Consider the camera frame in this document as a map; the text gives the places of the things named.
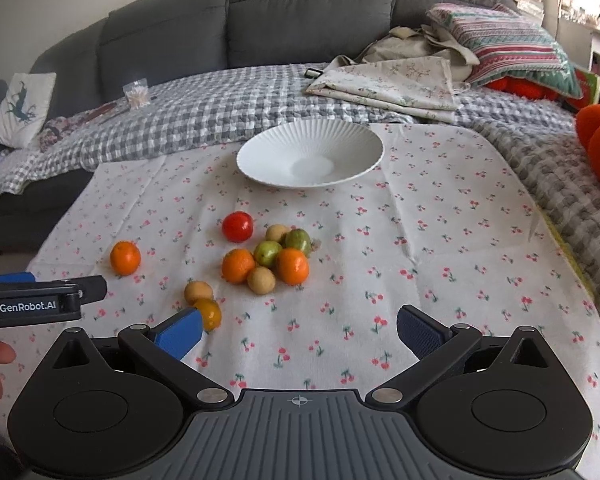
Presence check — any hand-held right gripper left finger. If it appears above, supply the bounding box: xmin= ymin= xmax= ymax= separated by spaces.
xmin=52 ymin=308 xmax=233 ymax=407

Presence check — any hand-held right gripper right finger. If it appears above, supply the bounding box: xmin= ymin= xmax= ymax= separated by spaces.
xmin=365 ymin=305 xmax=551 ymax=407

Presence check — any small dimpled orange mandarin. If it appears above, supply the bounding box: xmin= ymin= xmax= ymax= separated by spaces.
xmin=193 ymin=299 xmax=223 ymax=332

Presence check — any red tomato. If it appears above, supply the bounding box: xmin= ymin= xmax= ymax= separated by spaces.
xmin=222 ymin=211 xmax=255 ymax=243

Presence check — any green reddish round fruit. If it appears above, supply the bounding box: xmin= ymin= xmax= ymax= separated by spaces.
xmin=285 ymin=228 xmax=313 ymax=256

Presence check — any white ribbed bowl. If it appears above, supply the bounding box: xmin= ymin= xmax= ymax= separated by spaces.
xmin=236 ymin=124 xmax=385 ymax=190

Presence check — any cherry print cloth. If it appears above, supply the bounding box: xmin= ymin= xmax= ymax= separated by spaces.
xmin=27 ymin=122 xmax=600 ymax=480

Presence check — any dark floral cloth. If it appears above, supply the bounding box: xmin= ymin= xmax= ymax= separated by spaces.
xmin=37 ymin=101 xmax=131 ymax=152

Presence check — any white printed cushion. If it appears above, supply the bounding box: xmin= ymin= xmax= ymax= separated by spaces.
xmin=0 ymin=72 xmax=58 ymax=150

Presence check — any clear plastic bag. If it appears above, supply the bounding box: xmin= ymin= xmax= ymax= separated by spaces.
xmin=123 ymin=80 xmax=151 ymax=110

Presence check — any grey checkered blanket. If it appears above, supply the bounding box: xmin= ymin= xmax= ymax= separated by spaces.
xmin=0 ymin=62 xmax=600 ymax=343

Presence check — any folded floral cloth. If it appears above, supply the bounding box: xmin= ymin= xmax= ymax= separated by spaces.
xmin=305 ymin=55 xmax=459 ymax=125

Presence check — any red fuzzy plush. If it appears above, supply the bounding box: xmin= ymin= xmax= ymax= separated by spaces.
xmin=489 ymin=76 xmax=581 ymax=107

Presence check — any beige fabric bag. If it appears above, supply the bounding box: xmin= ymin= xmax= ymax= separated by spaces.
xmin=352 ymin=22 xmax=481 ymax=84

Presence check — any green red book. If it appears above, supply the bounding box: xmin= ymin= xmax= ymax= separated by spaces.
xmin=571 ymin=70 xmax=600 ymax=112

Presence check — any striped knitted pillow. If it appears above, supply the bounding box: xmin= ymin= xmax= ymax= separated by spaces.
xmin=426 ymin=2 xmax=584 ymax=100

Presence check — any white shelf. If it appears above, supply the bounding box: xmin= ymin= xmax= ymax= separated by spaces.
xmin=555 ymin=0 xmax=600 ymax=107

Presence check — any grey sofa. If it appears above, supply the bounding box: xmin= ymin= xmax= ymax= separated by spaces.
xmin=0 ymin=0 xmax=526 ymax=256

